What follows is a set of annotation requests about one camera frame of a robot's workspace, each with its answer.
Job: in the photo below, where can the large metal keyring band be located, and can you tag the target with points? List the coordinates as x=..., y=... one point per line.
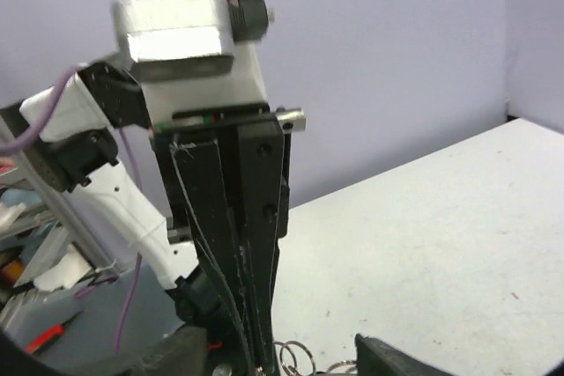
x=296, y=359

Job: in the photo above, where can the red handled tool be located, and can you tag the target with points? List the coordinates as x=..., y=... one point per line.
x=48, y=338

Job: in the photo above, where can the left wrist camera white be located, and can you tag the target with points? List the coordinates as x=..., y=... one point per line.
x=193, y=54

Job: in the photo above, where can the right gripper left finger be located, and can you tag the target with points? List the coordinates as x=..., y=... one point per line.
x=183, y=353

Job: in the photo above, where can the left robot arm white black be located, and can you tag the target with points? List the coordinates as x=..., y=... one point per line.
x=74, y=151

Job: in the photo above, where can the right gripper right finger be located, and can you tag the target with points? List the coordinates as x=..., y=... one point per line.
x=378, y=358

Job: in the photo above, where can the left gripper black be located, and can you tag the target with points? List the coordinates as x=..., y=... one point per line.
x=226, y=173

